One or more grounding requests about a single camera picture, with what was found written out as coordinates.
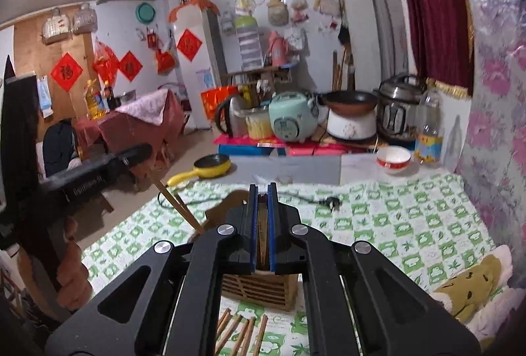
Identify steel electric kettle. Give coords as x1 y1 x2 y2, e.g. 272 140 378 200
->
214 96 251 137

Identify cooking oil bottle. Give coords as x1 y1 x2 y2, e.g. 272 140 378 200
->
85 79 105 120

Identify wooden shelf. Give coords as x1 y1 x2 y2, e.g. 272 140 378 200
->
222 66 292 93

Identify woven basket bag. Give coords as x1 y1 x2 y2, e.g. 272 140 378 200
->
73 3 97 35
41 8 70 45

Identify yellow frying pan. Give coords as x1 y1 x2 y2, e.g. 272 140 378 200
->
166 154 231 188

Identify wooden chopstick holder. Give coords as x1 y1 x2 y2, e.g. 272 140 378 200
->
204 191 300 312

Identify clear hanging plastic bag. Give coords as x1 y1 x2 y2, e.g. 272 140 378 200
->
290 0 309 23

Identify white fleece blanket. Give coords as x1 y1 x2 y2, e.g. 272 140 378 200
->
427 244 514 352

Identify clear plastic bottle yellow label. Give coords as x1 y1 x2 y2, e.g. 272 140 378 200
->
414 87 444 165

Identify maroon curtain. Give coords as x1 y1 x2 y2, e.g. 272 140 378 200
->
386 0 475 97

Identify white electric cooker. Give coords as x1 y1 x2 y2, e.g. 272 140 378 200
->
326 109 378 143

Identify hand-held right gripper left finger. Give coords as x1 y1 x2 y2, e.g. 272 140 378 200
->
44 183 259 356

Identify mint green rice cooker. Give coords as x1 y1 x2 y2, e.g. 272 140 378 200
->
269 91 319 143

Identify red diamond paper poster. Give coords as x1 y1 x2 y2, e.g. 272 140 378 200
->
177 29 203 61
118 50 144 82
50 54 83 91

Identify wooden sticks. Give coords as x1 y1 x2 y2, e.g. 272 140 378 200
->
332 47 356 91

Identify white hanging plastic bag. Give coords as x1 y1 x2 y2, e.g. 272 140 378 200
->
234 0 257 17

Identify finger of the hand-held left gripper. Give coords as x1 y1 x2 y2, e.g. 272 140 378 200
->
108 143 154 176

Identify black power cable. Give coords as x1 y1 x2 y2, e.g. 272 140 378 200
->
158 191 342 214

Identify person's left hand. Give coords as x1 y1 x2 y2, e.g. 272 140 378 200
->
55 216 93 318

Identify orange red shopping bag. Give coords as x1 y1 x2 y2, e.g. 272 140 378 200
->
201 86 239 120

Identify green white checked tablecloth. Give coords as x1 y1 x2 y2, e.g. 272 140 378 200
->
82 173 510 356

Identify plastic drawer tower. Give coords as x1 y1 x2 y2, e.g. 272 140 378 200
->
235 15 264 69

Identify black wok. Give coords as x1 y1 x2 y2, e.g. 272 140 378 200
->
321 90 379 114

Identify blue pink counter cover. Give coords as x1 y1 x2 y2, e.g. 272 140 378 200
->
214 134 371 157

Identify pink cloth covered table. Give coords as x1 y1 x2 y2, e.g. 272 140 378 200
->
74 89 183 159

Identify dark sauce bottle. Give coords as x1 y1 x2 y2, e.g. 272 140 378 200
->
103 81 120 110

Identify wooden chopstick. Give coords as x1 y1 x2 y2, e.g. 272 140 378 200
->
154 179 205 236
215 314 242 355
216 308 232 335
256 208 270 271
229 318 251 356
251 315 269 356
241 321 255 356

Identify beige hanging bag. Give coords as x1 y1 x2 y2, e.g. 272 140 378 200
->
266 0 288 26

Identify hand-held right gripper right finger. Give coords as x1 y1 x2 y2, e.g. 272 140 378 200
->
267 182 481 356

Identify red white bowl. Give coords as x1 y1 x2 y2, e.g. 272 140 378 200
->
376 146 412 176

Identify silver pressure cooker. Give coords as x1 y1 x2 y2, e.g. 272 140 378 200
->
376 74 428 143

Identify orange red cloth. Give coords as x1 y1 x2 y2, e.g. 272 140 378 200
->
168 0 218 23

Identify red hanging bag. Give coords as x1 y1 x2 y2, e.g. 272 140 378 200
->
156 49 177 75

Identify green plastic basin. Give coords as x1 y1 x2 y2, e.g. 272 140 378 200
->
135 1 157 24

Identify white blue hanging packet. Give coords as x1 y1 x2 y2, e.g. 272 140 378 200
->
36 72 54 118

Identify pink thermos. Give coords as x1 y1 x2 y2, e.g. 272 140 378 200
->
267 31 290 66

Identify white refrigerator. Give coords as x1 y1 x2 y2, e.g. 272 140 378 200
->
173 6 228 130

